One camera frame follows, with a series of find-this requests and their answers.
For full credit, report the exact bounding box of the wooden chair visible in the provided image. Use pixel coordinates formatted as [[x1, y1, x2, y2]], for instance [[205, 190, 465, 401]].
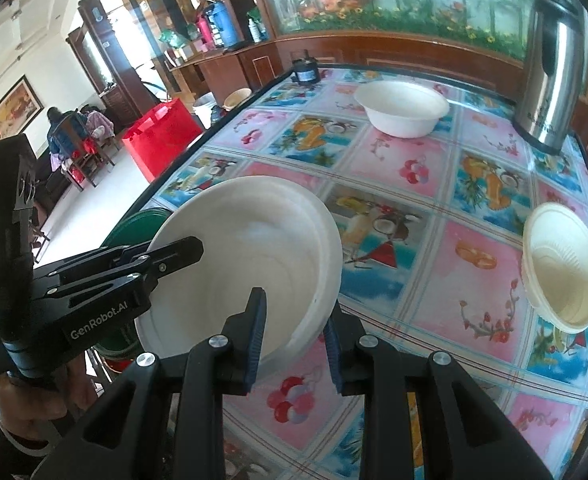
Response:
[[49, 110, 120, 191]]

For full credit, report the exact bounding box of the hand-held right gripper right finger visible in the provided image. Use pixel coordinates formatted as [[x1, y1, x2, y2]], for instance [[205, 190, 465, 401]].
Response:
[[324, 305, 554, 480]]

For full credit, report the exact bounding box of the green plastic bag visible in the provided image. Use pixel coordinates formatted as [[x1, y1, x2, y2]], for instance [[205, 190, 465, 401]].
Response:
[[159, 27, 195, 48]]

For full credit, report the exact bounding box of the pink thermos flask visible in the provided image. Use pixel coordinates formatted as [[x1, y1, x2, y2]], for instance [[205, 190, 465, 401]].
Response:
[[197, 16, 213, 53]]

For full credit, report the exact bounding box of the cream plastic bucket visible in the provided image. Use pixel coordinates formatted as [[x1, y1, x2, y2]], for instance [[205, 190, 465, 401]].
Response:
[[222, 87, 253, 112]]

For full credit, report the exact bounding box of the framed wall painting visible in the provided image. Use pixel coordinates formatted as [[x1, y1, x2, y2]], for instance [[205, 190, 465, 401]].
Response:
[[0, 75, 45, 148]]

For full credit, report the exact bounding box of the large white paper bowl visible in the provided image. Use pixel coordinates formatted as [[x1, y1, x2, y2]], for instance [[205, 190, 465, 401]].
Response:
[[134, 176, 343, 376]]

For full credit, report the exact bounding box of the stainless steel thermos jug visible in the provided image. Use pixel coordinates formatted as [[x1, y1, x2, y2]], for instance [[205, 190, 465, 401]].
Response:
[[511, 0, 587, 156]]

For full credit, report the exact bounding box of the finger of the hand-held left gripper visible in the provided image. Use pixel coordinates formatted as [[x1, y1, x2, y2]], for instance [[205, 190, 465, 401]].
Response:
[[34, 236, 205, 306], [51, 244, 149, 273]]

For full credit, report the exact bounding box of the dark green plastic bowl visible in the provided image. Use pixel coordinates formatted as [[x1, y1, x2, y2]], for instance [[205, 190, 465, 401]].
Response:
[[94, 207, 175, 363]]

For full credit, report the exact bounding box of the person's left hand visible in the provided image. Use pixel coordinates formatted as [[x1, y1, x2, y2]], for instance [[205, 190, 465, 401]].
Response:
[[0, 355, 100, 443]]

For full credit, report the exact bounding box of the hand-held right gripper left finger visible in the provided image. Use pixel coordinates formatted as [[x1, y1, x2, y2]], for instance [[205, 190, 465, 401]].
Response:
[[34, 287, 267, 480]]

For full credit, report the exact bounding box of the blue thermos flask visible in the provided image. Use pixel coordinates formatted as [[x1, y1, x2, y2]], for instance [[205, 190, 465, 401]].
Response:
[[209, 1, 239, 48]]

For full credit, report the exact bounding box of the tall wooden display cabinet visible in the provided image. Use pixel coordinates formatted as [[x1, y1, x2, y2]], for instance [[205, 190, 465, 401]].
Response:
[[66, 0, 157, 121]]

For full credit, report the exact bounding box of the small white paper bowl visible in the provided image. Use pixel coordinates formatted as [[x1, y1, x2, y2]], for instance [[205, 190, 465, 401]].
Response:
[[354, 81, 450, 138]]

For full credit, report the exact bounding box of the white plastic bucket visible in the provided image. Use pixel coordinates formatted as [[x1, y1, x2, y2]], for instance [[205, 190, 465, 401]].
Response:
[[193, 92, 225, 128]]

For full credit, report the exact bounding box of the red plastic basket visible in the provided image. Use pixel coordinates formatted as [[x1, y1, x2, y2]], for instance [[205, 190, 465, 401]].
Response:
[[122, 98, 205, 183]]

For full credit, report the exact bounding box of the low wooden side cabinet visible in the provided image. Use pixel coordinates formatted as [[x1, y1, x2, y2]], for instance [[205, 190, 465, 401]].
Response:
[[166, 40, 285, 103]]

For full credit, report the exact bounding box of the cream patterned plastic bowl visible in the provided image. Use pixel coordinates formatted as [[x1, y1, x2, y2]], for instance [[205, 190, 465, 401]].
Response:
[[521, 202, 588, 333]]

